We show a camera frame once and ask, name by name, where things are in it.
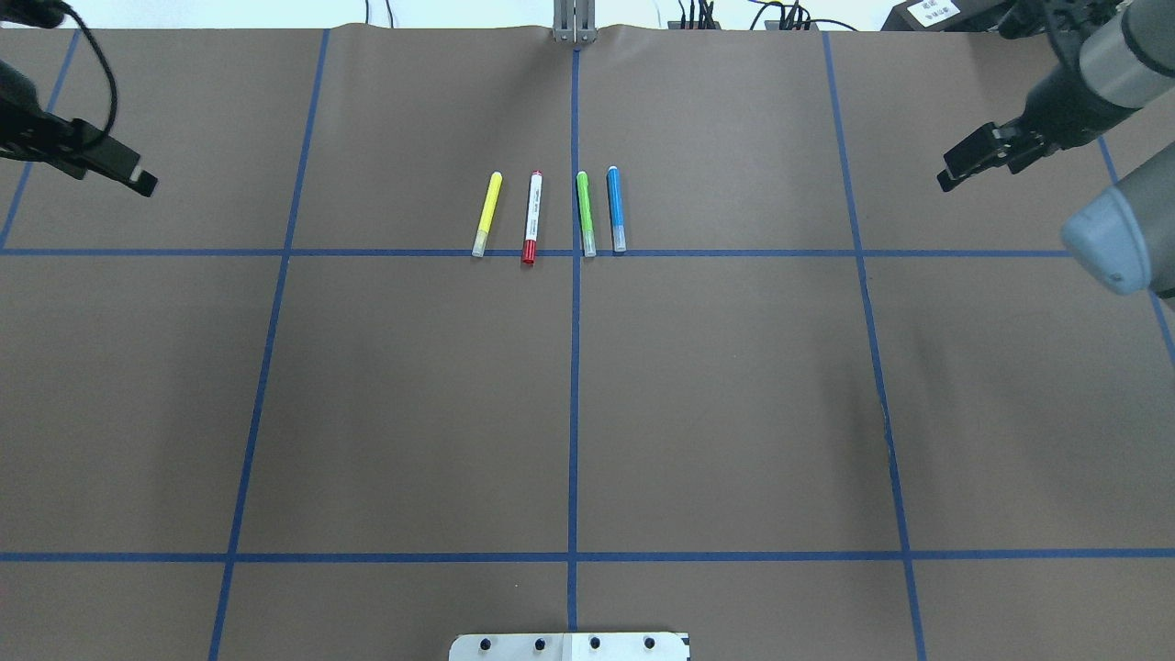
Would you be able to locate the black box with label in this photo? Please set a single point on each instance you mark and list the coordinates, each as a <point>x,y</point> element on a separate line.
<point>946,16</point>

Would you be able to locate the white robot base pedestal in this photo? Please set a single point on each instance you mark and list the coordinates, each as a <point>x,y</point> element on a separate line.
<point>572,646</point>

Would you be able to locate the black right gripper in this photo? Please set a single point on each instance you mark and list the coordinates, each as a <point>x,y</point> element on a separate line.
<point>1063,112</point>

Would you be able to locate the yellow marker pen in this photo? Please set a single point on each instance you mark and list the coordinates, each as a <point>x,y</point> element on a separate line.
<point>487,215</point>

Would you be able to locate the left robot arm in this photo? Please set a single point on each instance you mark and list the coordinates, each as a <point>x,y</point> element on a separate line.
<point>19,93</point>

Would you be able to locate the aluminium frame post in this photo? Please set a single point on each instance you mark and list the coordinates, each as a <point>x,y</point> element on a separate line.
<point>574,22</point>

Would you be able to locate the green marker pen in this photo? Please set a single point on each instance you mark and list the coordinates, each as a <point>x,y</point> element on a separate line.
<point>585,215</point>

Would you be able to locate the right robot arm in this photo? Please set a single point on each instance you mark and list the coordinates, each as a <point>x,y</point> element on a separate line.
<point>1113,59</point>

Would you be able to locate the red and white marker pen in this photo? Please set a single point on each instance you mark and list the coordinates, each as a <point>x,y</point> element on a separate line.
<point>531,233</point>

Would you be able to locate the blue marker pen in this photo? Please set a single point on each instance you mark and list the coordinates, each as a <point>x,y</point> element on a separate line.
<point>616,210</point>

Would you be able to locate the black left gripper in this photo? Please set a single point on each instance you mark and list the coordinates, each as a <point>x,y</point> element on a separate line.
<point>20,126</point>

